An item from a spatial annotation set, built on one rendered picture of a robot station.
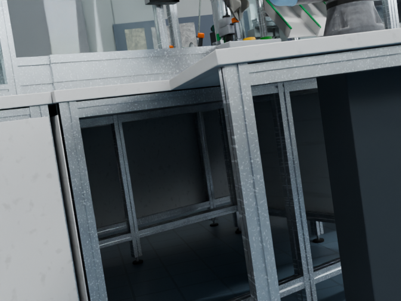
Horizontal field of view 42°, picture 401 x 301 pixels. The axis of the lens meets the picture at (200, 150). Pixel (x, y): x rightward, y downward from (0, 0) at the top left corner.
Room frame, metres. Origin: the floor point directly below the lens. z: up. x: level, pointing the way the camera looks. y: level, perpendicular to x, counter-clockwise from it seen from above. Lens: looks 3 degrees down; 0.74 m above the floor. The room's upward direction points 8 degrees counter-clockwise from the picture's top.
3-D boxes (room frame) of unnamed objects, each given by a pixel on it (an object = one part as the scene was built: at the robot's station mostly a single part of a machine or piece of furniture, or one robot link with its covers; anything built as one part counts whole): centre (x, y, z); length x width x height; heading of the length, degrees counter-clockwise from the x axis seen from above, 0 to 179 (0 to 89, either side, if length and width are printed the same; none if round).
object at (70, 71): (1.62, -0.01, 0.91); 0.89 x 0.06 x 0.11; 122
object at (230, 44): (1.67, -0.20, 0.93); 0.21 x 0.07 x 0.06; 122
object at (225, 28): (1.90, -0.16, 1.06); 0.08 x 0.04 x 0.07; 32
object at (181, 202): (3.41, -0.10, 0.43); 2.20 x 0.38 x 0.86; 122
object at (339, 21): (1.33, -0.43, 0.93); 0.15 x 0.15 x 0.10
